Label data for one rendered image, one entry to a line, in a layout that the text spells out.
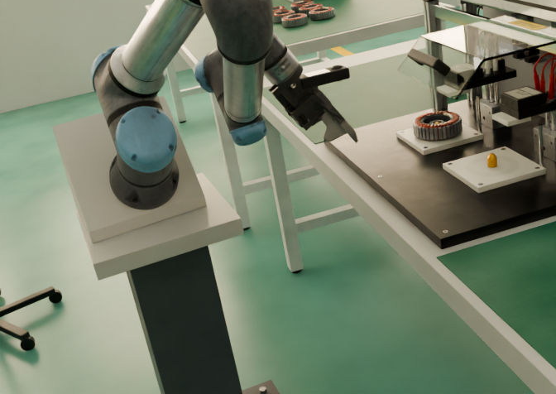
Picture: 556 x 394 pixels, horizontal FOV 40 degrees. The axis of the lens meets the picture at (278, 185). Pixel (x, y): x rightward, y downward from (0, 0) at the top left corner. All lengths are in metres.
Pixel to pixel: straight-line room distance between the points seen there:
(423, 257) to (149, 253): 0.57
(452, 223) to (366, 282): 1.35
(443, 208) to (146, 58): 0.63
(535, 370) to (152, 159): 0.80
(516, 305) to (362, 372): 1.17
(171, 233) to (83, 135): 0.31
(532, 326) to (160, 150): 0.75
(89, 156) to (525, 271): 0.95
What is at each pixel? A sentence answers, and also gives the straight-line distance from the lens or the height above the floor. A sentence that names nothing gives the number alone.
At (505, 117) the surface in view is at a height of 0.88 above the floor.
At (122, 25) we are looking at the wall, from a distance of 6.10.
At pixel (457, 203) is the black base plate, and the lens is 1.49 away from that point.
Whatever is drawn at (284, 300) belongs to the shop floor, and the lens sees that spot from 2.72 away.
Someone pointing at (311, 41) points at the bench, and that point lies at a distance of 3.06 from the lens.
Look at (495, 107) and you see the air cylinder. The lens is 1.83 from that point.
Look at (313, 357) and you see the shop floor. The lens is 2.42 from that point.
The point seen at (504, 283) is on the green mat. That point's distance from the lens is 1.28.
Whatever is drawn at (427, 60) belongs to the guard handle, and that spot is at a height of 1.06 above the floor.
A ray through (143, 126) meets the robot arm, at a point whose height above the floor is 1.00.
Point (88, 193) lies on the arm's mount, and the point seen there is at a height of 0.84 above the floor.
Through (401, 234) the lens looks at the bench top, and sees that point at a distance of 1.45.
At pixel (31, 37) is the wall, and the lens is 6.10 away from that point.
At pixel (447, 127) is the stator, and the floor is 0.81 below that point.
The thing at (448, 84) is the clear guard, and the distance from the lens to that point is 1.36.
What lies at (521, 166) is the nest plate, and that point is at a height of 0.78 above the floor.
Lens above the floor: 1.43
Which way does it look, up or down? 23 degrees down
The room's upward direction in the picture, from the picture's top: 10 degrees counter-clockwise
